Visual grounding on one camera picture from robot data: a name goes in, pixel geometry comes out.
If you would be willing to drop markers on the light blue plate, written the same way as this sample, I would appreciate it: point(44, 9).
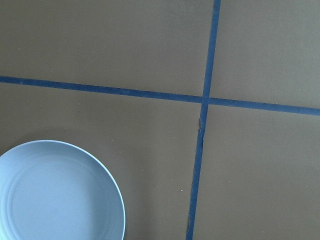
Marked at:
point(53, 190)

